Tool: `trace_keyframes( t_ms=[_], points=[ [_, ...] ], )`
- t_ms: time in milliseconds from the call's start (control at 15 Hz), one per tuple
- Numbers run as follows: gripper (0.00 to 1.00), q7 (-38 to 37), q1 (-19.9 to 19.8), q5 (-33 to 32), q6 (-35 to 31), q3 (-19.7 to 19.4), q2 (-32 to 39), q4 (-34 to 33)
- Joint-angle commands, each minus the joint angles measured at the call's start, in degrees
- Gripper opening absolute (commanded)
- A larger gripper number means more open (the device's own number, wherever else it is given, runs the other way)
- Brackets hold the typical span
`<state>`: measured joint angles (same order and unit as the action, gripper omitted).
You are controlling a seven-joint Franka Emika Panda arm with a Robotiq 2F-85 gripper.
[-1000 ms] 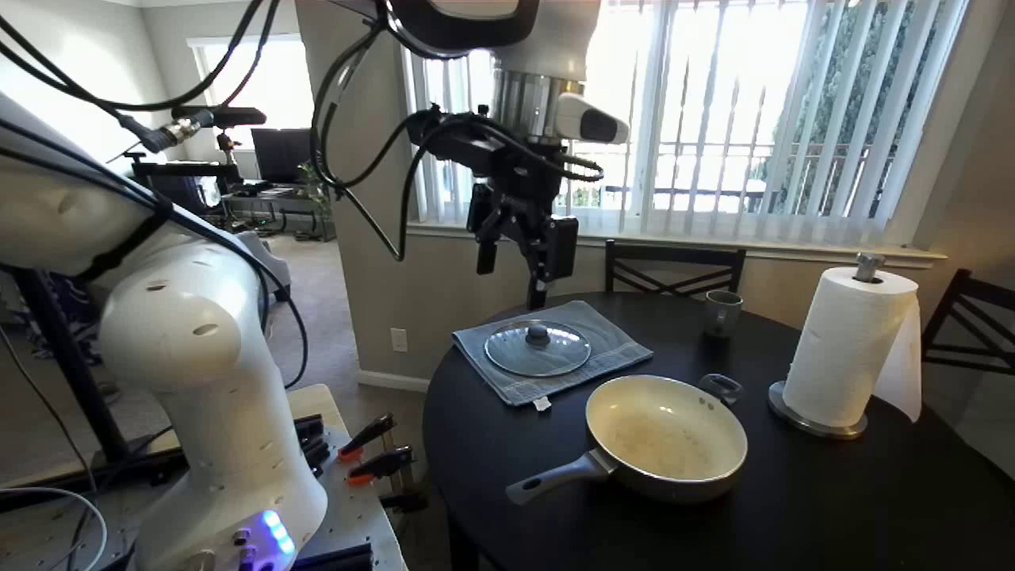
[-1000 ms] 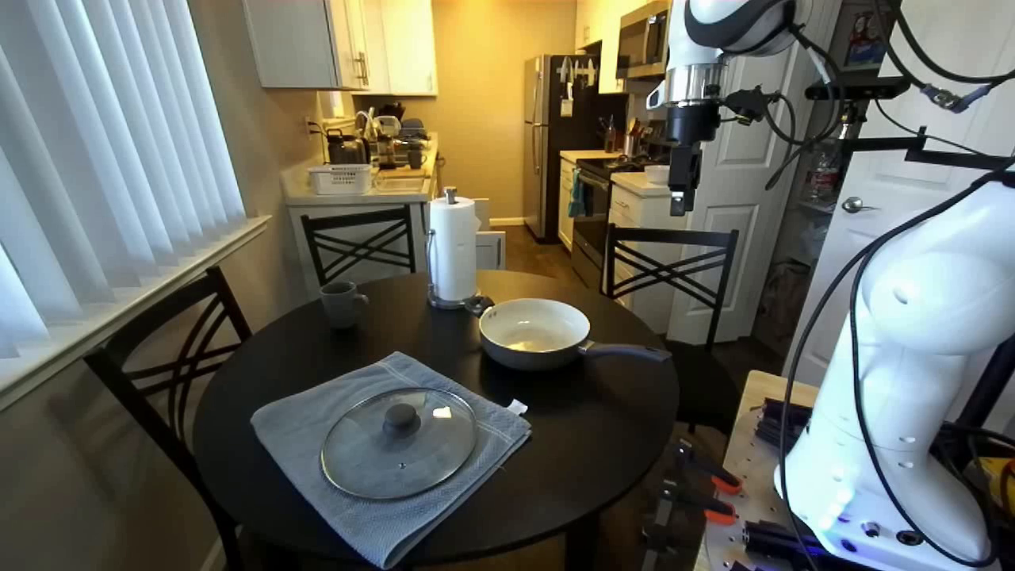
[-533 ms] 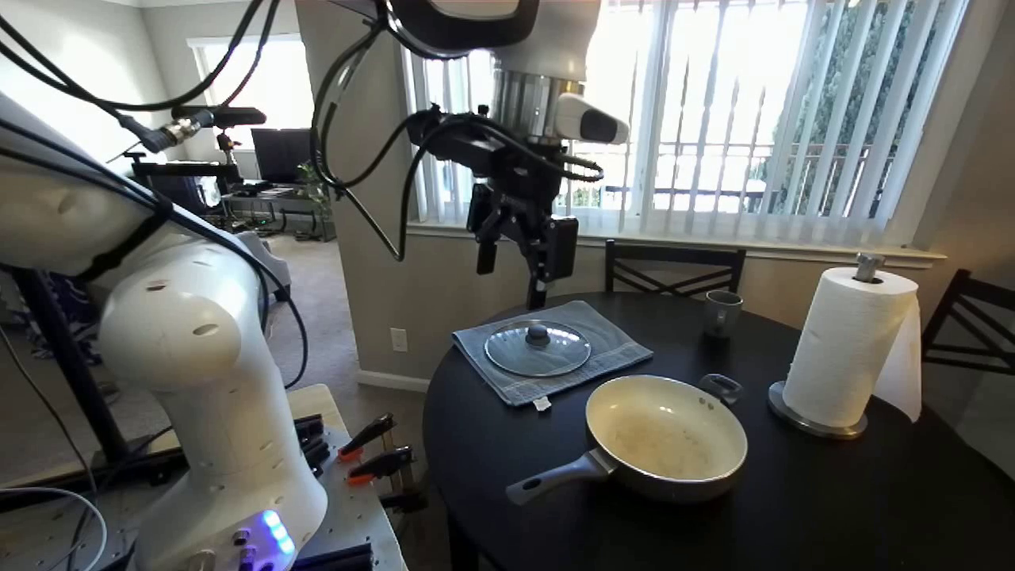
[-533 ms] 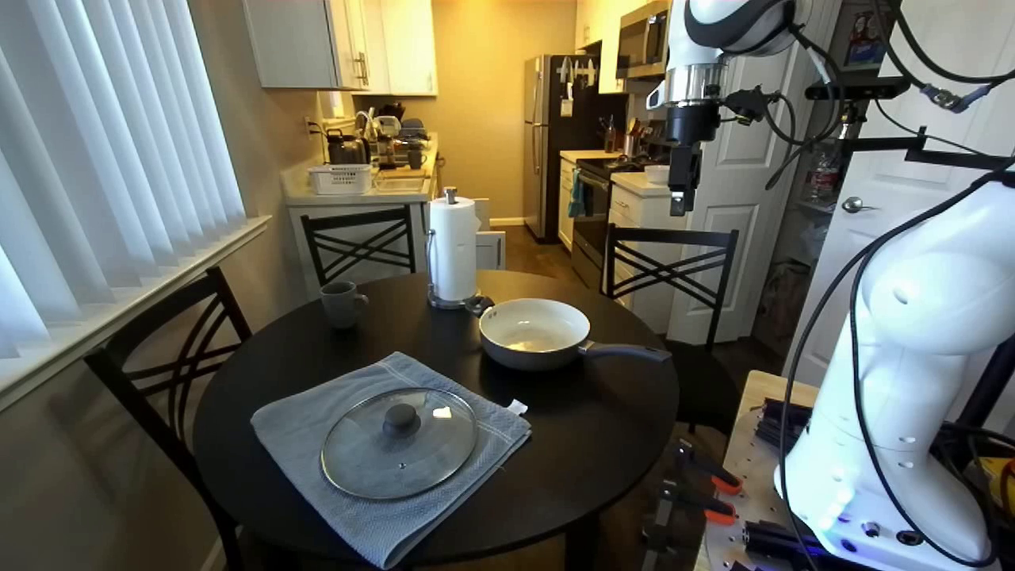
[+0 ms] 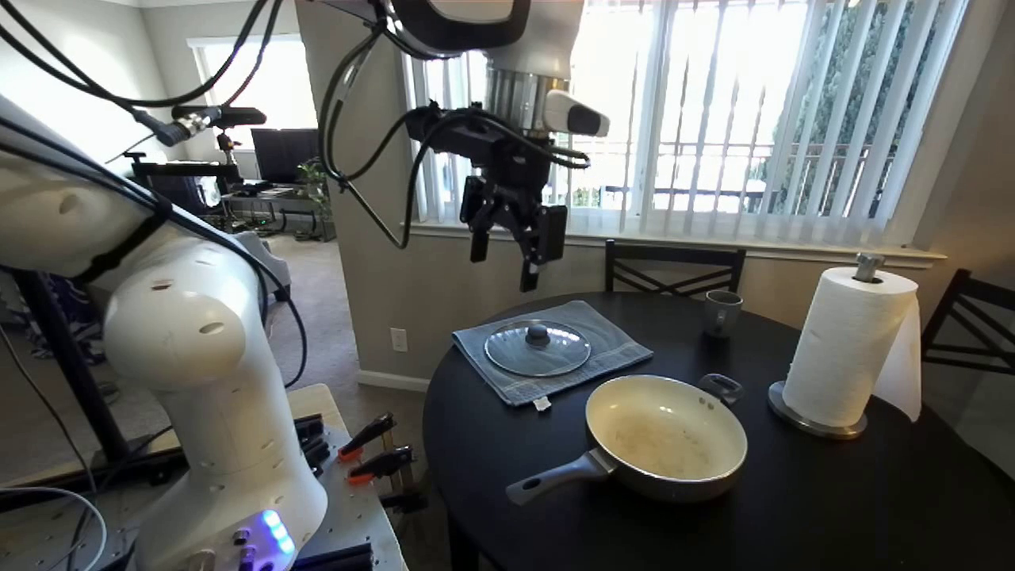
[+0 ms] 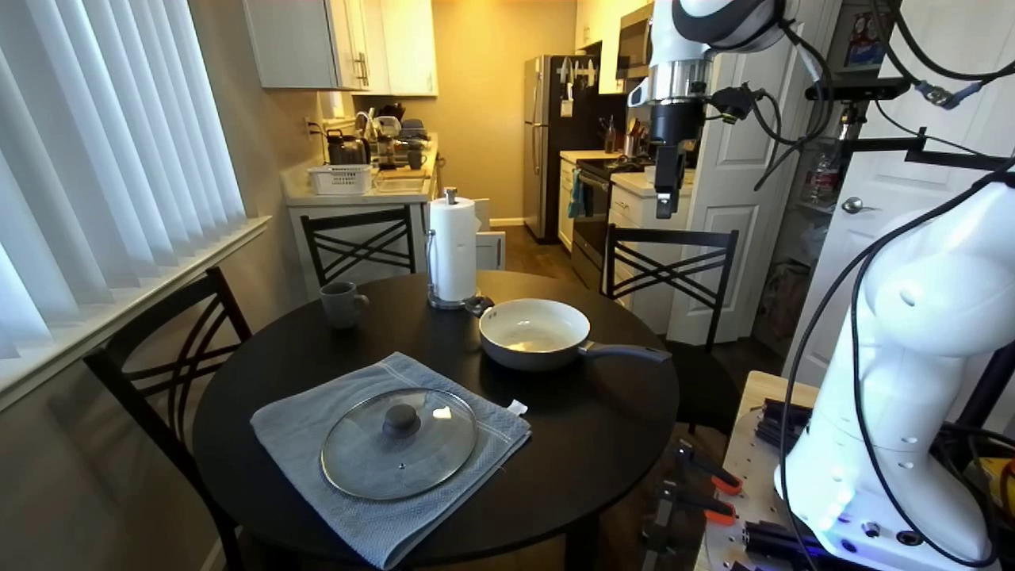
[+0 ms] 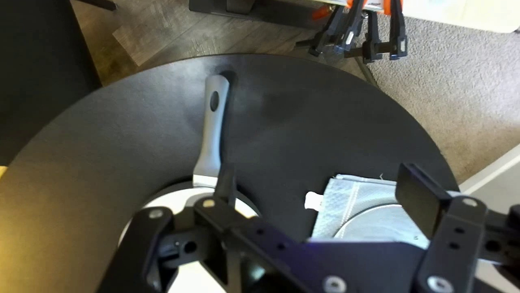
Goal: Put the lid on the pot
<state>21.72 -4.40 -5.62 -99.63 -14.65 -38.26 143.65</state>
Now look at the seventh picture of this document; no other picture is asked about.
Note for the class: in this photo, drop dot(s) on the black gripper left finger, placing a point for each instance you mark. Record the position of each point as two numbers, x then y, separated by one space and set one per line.
224 180

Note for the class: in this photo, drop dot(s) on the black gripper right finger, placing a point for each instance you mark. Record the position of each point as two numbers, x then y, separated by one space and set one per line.
422 195

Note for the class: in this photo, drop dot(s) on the light blue towel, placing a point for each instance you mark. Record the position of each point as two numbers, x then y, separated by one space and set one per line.
346 197

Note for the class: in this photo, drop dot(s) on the round glass lid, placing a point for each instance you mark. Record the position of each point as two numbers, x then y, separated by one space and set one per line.
378 221

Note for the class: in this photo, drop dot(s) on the white robot mounting table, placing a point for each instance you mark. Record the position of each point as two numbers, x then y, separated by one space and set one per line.
460 13

